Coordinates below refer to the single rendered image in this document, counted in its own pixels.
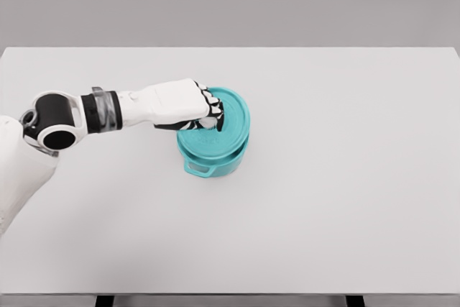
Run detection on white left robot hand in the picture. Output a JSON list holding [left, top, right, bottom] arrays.
[[152, 78, 225, 133]]

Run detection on teal pot lid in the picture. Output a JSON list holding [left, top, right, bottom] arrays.
[[176, 86, 251, 160]]

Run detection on teal pot with handles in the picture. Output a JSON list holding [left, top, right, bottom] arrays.
[[178, 132, 250, 180]]

